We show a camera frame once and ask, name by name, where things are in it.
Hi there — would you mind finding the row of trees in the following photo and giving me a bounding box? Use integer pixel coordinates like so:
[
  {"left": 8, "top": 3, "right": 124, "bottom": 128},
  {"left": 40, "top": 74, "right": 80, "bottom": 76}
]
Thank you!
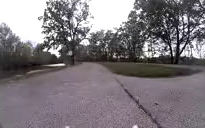
[{"left": 77, "top": 19, "right": 151, "bottom": 63}]

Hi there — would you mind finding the grey asphalt road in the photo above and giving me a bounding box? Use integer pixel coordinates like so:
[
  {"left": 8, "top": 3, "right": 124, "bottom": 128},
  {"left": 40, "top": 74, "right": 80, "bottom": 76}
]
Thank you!
[{"left": 0, "top": 61, "right": 205, "bottom": 128}]

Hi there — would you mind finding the grass island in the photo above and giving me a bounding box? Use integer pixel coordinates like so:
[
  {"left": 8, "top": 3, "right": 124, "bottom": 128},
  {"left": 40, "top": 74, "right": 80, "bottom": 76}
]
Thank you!
[{"left": 100, "top": 61, "right": 202, "bottom": 79}]

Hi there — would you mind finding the tall bare-branched tree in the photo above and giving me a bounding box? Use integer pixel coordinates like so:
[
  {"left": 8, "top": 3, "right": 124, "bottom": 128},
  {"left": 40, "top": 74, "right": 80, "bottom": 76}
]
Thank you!
[{"left": 37, "top": 0, "right": 94, "bottom": 66}]

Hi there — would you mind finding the large dark tree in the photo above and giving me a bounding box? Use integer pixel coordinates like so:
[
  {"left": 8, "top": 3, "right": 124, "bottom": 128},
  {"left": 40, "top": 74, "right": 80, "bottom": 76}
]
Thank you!
[{"left": 133, "top": 0, "right": 205, "bottom": 65}]

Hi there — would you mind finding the dark grass verge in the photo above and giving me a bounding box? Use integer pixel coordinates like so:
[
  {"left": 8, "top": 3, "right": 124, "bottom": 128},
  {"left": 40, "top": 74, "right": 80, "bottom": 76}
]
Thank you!
[{"left": 0, "top": 63, "right": 68, "bottom": 82}]

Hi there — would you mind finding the wood of dark trees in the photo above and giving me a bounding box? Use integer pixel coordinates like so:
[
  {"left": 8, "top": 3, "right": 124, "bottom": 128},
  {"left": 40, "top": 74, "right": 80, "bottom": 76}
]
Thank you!
[{"left": 0, "top": 19, "right": 63, "bottom": 72}]

